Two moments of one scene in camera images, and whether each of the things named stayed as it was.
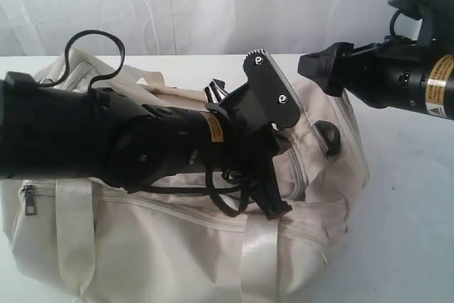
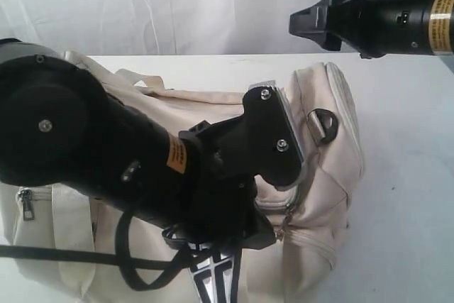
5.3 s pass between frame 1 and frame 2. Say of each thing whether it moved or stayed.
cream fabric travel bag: stayed
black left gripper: moved
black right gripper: moved
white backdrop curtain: stayed
